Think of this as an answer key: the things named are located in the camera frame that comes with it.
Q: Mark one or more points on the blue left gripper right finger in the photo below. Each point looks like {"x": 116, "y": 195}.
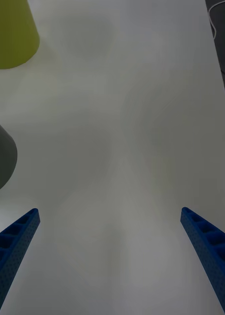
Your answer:
{"x": 210, "y": 251}

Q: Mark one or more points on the yellow-green plastic bin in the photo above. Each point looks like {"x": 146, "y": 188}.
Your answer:
{"x": 11, "y": 34}

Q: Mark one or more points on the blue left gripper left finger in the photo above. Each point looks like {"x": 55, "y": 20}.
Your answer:
{"x": 16, "y": 251}

